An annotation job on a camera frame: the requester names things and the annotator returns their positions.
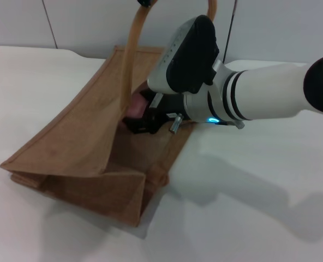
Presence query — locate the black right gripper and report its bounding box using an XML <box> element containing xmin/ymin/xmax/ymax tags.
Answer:
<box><xmin>122</xmin><ymin>89</ymin><xmax>191</xmax><ymax>135</ymax></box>

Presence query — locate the pink peach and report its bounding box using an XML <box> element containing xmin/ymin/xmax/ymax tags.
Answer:
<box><xmin>128</xmin><ymin>93</ymin><xmax>149</xmax><ymax>118</ymax></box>

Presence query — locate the brown jute handbag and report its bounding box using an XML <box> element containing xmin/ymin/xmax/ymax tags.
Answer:
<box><xmin>0</xmin><ymin>0</ymin><xmax>196</xmax><ymax>229</ymax></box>

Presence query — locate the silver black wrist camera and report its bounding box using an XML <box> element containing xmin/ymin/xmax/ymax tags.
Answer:
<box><xmin>147</xmin><ymin>15</ymin><xmax>220</xmax><ymax>96</ymax></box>

